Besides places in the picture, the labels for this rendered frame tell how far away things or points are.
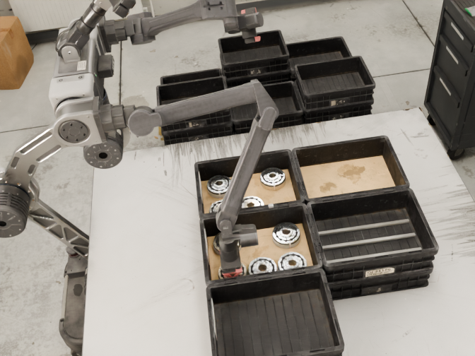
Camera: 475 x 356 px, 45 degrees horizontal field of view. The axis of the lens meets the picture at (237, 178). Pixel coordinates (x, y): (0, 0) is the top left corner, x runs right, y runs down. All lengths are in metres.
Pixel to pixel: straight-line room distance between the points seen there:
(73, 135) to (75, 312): 1.26
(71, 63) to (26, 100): 2.70
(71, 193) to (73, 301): 1.01
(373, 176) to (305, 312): 0.70
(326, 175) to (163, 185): 0.73
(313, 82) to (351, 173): 1.15
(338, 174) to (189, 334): 0.88
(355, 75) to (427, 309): 1.72
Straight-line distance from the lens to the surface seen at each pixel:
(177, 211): 2.48
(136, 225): 2.47
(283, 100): 3.49
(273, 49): 3.74
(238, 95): 1.74
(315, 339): 1.94
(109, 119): 1.75
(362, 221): 2.23
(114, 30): 2.16
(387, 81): 4.30
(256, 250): 2.14
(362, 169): 2.42
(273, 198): 2.30
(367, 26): 4.91
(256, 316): 1.98
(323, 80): 3.46
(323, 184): 2.35
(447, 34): 3.54
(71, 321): 2.84
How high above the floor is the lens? 2.53
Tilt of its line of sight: 45 degrees down
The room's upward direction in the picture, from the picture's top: 7 degrees counter-clockwise
